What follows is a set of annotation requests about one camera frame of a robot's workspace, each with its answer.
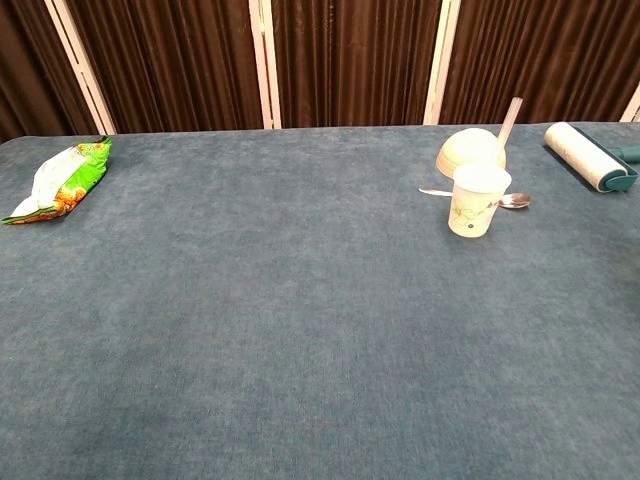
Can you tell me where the clear plastic straw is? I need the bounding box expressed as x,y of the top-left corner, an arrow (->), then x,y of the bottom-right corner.
492,96 -> 525,169

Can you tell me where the white paper cup floral print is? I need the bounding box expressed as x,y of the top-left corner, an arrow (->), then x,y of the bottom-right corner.
447,162 -> 513,238

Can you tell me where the blue velvet tablecloth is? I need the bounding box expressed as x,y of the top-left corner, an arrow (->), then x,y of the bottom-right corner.
0,121 -> 640,480

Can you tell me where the cream upturned bowl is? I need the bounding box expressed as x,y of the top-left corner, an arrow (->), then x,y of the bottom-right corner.
436,127 -> 508,177

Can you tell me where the brown pleated curtain panel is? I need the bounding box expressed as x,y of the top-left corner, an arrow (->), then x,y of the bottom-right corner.
271,0 -> 445,130
66,0 -> 265,135
0,0 -> 101,144
438,0 -> 640,126

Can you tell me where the metal spoon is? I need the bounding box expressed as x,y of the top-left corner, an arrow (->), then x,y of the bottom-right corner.
418,186 -> 533,211

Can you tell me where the green white snack bag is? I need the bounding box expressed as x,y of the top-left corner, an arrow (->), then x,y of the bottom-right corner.
1,135 -> 113,226

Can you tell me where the teal lint roller white roll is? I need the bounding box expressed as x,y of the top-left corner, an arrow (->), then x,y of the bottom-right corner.
543,121 -> 640,194

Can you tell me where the white screen frame post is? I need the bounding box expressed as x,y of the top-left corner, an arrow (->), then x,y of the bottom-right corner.
248,0 -> 283,130
423,0 -> 461,126
43,0 -> 119,136
619,82 -> 640,124

